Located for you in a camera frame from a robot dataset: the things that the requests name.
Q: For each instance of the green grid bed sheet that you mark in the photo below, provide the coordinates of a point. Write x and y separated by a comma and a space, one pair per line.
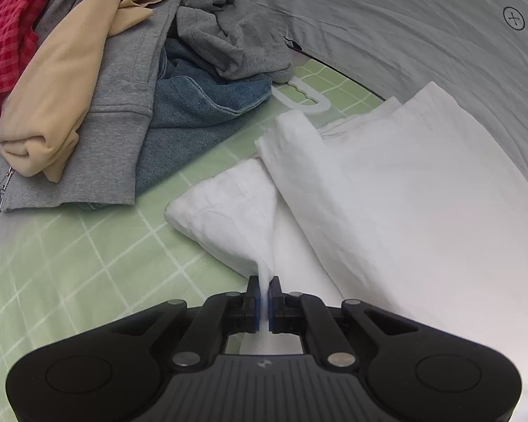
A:
65, 270

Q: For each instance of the white trousers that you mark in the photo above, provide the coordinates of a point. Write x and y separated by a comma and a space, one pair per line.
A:
412, 207

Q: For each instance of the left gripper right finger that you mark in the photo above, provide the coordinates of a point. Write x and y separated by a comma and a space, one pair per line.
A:
284, 310

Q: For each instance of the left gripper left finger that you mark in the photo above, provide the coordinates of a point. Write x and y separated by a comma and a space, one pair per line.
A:
243, 310

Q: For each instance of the white plastic hanger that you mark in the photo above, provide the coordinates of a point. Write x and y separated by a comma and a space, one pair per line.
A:
298, 95

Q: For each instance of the grey zip hoodie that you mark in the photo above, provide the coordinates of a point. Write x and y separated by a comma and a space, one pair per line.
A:
235, 36

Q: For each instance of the beige garment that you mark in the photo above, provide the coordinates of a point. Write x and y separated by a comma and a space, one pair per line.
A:
41, 116

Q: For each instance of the blue denim jeans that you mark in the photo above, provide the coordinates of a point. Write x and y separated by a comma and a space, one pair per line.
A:
195, 109

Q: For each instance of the grey carrot print sheet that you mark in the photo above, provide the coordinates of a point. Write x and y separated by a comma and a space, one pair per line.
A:
477, 50

